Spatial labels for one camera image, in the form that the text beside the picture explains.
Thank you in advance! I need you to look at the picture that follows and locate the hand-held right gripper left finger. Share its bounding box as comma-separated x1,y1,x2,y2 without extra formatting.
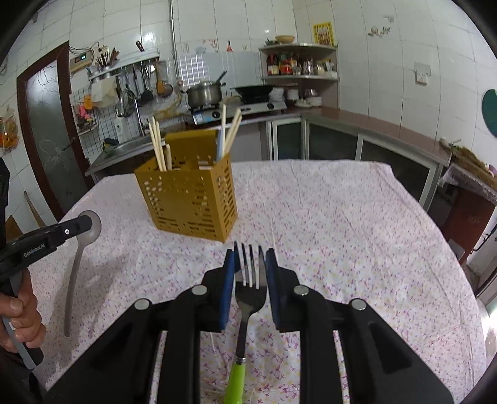
46,249,236,404

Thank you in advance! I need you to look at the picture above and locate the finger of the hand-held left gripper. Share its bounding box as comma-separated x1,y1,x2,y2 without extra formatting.
48,215,93,249

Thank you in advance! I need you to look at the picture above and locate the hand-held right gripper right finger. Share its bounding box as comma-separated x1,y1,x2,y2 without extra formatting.
265,248,456,404

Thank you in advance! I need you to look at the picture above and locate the green handled fork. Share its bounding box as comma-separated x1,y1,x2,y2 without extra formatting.
223,241,269,404

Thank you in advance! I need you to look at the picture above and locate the grey spoon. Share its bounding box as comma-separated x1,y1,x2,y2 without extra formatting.
63,210,102,338

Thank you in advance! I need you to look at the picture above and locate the yellow perforated utensil holder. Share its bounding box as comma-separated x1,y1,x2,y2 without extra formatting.
134,129,239,244

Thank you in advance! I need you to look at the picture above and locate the person's left hand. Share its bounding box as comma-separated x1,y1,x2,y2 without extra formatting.
0,268,47,354

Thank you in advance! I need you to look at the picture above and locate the wooden board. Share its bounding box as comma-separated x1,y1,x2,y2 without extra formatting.
24,191,47,231

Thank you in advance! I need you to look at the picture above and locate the pink floral tablecloth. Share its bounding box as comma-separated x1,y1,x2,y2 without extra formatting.
29,159,488,404

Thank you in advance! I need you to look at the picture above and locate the brown framed glass door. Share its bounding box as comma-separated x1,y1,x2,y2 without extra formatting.
16,41,96,234

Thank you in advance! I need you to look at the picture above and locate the orange hanging bag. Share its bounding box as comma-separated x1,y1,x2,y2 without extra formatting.
0,116,20,151

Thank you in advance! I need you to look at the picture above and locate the white plastic bag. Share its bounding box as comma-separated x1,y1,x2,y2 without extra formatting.
91,80,117,108

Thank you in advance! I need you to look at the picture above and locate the black hanging ladle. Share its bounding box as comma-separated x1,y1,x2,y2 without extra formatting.
139,66,154,105

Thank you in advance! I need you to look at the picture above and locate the glass door base cabinet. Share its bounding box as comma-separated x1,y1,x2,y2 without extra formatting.
268,116,443,212

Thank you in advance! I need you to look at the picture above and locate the gas stove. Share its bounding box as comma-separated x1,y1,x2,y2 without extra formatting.
189,99,288,126

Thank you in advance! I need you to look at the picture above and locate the steel kitchen counter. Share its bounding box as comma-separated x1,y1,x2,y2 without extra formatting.
84,104,453,177

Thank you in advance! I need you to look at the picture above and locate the steel cooking pot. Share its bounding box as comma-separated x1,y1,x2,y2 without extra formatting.
185,81,223,108

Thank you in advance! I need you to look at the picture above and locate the stack of white dishes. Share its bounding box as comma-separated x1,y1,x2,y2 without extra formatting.
286,89,323,108

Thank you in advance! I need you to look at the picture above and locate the black wok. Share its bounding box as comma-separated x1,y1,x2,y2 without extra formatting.
231,85,277,102

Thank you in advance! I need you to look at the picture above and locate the red side table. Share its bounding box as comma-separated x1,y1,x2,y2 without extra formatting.
440,163,497,254

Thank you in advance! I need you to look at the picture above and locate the straw brush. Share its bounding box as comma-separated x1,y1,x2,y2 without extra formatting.
440,138,492,174

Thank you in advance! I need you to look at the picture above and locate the wire grid wall rack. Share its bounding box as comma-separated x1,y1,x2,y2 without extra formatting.
72,83,121,135

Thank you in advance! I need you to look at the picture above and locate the beige wall control box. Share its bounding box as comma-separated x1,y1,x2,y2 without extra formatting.
69,52,96,73

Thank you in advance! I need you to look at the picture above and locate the utensil wall shelf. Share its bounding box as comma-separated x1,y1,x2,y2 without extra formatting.
87,55,161,82

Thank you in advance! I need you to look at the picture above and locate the corner wall shelf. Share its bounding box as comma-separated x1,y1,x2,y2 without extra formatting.
258,43,341,82

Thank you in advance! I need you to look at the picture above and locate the grey wall pipe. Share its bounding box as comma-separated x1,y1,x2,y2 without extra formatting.
168,0,178,79

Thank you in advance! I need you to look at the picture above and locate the yellow red wall poster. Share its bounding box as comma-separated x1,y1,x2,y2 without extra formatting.
312,21,335,47

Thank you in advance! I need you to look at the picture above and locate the white wall socket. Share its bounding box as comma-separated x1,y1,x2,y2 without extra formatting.
413,61,432,85

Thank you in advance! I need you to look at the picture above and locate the green round wall sticker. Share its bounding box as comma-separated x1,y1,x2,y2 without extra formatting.
481,89,497,138

